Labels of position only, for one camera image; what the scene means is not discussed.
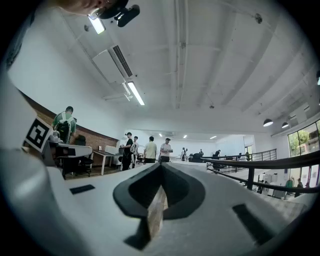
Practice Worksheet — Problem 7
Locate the white ceiling pipe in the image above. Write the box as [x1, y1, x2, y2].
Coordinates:
[173, 0, 190, 110]

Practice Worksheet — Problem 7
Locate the black office chair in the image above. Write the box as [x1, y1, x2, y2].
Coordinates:
[74, 134, 95, 177]

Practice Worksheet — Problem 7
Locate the person's grey printed t-shirt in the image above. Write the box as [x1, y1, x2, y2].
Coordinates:
[3, 7, 36, 73]

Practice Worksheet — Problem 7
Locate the large glass window wall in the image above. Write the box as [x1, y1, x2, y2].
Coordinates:
[287, 119, 320, 161]

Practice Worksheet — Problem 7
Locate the black straight railing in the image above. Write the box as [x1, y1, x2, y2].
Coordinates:
[234, 148, 278, 163]

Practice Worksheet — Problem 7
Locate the beige checked tablecloth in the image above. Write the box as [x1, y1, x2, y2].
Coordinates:
[259, 192, 310, 220]

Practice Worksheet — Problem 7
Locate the ceiling tube light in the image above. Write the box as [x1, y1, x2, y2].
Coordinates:
[126, 81, 146, 106]
[87, 13, 106, 35]

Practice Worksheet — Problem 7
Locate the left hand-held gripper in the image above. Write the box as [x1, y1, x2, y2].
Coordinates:
[0, 71, 81, 256]

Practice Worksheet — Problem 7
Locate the white ceiling air conditioner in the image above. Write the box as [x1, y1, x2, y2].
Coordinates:
[91, 44, 134, 85]

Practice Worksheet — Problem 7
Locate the white worktable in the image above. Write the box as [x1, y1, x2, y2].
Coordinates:
[48, 139, 94, 180]

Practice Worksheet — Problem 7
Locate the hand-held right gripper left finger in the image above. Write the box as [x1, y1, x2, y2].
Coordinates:
[53, 163, 162, 256]

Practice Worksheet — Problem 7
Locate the black curved railing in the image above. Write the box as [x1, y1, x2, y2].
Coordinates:
[199, 148, 320, 200]

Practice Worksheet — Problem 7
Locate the light wooden desk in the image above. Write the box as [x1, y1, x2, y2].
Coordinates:
[91, 144, 124, 176]

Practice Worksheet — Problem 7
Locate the black head-mounted camera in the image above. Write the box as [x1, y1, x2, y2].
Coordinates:
[98, 0, 141, 28]

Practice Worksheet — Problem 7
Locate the person's face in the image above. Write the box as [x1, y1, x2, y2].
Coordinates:
[59, 0, 121, 17]

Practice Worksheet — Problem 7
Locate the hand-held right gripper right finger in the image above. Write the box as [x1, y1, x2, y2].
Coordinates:
[154, 162, 298, 256]

